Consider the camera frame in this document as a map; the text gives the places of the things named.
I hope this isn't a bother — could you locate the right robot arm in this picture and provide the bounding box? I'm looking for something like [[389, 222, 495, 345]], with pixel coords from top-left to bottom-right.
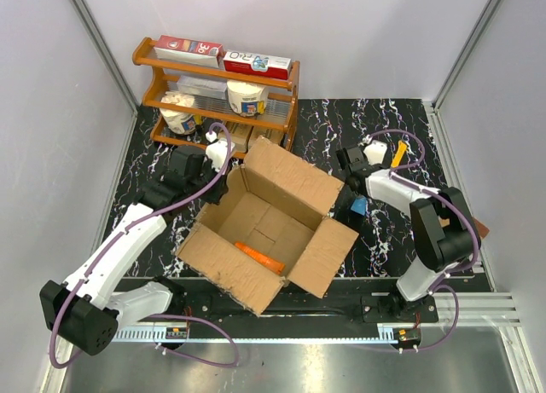
[[336, 146, 481, 321]]

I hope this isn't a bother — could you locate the brown cardboard express box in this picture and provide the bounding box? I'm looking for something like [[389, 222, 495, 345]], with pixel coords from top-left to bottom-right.
[[176, 137, 358, 315]]

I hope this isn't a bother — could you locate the brown sponge pack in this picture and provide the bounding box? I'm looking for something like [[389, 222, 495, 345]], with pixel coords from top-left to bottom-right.
[[473, 218, 490, 239]]

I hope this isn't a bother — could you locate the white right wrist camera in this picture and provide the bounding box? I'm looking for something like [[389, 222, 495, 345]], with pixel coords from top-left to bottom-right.
[[363, 140, 387, 165]]

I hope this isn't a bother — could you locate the yellow utility knife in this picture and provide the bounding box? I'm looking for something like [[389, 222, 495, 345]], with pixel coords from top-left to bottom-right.
[[391, 140, 408, 169]]

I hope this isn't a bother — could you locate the orange wooden shelf rack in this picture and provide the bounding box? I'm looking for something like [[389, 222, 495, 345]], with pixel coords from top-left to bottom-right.
[[132, 37, 300, 151]]

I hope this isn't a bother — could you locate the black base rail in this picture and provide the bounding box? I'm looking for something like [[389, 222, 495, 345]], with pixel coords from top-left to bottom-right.
[[114, 276, 439, 341]]

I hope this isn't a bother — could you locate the orange tube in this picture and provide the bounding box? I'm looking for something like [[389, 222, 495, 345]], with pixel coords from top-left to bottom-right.
[[235, 241, 285, 275]]

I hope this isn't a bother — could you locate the white cup lower left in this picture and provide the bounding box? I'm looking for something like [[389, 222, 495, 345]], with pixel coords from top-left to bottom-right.
[[160, 90, 202, 136]]

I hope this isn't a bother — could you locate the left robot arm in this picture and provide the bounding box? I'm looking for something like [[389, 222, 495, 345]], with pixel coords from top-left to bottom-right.
[[39, 140, 232, 367]]

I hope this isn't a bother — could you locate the tan carton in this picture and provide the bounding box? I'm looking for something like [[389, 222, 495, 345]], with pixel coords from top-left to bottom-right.
[[226, 122, 253, 153], [247, 126, 284, 149]]

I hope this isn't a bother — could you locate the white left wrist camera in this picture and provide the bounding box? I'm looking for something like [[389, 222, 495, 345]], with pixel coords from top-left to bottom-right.
[[206, 131, 235, 171]]

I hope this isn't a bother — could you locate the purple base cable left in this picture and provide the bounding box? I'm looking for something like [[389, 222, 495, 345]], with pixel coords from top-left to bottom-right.
[[148, 314, 241, 367]]

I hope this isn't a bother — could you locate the blue tube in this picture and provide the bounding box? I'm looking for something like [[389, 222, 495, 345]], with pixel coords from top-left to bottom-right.
[[350, 197, 368, 216]]

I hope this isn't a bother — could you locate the red white toothpaste box right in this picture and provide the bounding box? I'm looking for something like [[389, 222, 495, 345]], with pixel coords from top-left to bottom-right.
[[223, 50, 293, 80]]

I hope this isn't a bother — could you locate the tan carton left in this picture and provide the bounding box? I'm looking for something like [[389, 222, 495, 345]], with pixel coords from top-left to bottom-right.
[[226, 122, 253, 153]]

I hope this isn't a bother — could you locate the red toothpaste box left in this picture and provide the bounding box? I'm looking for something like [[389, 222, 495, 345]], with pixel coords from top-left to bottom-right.
[[154, 35, 224, 68]]

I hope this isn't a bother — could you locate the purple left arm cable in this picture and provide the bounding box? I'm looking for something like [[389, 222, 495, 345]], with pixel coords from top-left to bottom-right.
[[49, 122, 235, 369]]

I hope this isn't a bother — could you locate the tan carton right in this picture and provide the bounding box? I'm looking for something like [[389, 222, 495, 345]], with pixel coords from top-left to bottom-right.
[[247, 126, 284, 149]]

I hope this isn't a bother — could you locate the white cup middle shelf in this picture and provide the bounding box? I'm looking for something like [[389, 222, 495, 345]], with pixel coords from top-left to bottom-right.
[[227, 80, 270, 117]]

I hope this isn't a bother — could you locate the grey flat box on shelf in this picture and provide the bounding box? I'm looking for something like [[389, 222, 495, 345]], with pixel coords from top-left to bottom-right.
[[177, 75, 227, 100]]

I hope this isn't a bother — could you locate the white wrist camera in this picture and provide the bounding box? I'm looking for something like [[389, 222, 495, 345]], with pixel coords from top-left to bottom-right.
[[206, 131, 235, 171], [363, 140, 387, 165]]

